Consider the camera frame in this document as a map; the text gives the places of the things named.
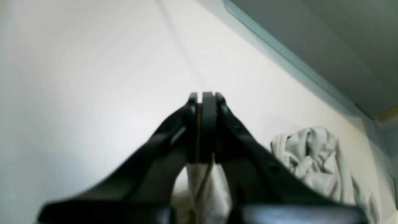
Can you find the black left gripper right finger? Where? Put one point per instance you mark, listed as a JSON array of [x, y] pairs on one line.
[[263, 191]]

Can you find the beige t-shirt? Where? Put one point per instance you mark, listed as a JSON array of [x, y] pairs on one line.
[[312, 154]]

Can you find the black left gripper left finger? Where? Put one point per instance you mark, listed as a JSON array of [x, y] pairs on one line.
[[139, 190]]

